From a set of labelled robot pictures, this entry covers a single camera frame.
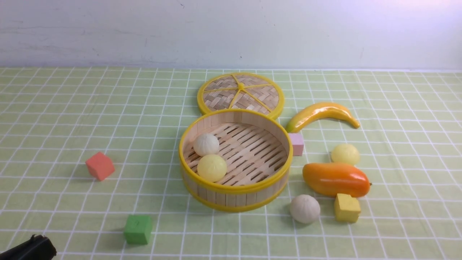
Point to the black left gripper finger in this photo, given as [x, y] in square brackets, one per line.
[38, 247]

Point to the yellow bun front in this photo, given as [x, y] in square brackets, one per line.
[212, 167]

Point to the yellow bun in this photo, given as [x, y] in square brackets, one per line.
[212, 167]
[345, 153]

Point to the white bun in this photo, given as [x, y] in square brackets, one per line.
[305, 209]
[206, 144]

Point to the bamboo steamer tray yellow rim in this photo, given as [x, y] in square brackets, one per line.
[258, 152]

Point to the woven bamboo steamer lid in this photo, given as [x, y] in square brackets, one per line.
[247, 91]

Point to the green foam cube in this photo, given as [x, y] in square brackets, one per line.
[138, 229]

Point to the red foam cube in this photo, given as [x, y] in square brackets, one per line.
[100, 166]

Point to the green checkered tablecloth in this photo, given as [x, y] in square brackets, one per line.
[54, 119]

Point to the pink foam cube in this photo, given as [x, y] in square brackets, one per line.
[298, 143]

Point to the orange plastic mango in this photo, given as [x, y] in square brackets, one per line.
[330, 179]

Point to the yellow foam cube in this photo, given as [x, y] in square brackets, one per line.
[347, 208]

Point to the yellow plastic banana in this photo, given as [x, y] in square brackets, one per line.
[320, 111]

